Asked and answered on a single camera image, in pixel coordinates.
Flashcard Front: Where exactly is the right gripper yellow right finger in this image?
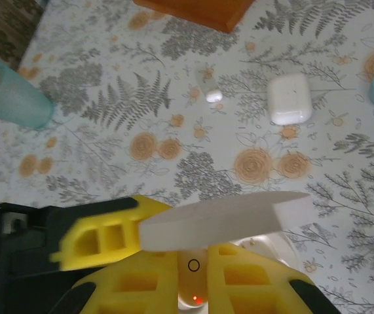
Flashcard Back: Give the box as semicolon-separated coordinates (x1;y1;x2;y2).
208;242;342;314

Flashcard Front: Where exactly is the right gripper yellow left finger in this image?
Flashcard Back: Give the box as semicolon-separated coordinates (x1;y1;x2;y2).
47;251;179;314

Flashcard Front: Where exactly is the white square earbud case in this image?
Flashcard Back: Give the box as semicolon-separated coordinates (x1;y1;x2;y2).
267;72;312;126

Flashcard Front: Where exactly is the teal plastic cup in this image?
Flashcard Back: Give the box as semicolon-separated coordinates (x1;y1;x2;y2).
0;59;56;129

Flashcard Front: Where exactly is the white earbud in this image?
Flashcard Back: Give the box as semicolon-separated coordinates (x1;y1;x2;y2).
195;65;224;103

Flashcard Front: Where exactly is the gold wire rack wooden base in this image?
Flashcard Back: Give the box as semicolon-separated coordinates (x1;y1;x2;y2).
133;0;255;33

